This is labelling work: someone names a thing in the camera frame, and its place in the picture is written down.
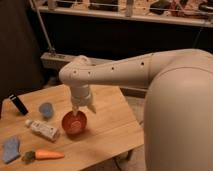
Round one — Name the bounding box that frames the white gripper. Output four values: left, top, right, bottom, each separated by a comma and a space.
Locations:
70, 85, 96, 116

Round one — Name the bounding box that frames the black eraser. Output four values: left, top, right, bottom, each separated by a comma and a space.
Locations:
9, 94, 28, 115

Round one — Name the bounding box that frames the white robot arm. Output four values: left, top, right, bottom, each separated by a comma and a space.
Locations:
59, 49, 213, 171

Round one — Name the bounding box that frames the red bowl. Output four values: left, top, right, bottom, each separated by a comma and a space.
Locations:
62, 111, 87, 135

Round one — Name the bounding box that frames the blue cup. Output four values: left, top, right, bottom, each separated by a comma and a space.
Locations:
39, 102, 54, 118

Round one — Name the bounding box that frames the white power strip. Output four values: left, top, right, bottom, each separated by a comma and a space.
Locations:
40, 51, 111, 71

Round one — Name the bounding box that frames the orange toy carrot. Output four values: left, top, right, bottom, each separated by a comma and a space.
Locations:
22, 149, 65, 164

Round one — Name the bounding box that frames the blue cloth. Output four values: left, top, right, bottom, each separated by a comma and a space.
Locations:
2, 136, 20, 164

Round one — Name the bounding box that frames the white shelf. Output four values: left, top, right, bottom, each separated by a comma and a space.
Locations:
29, 0, 213, 28

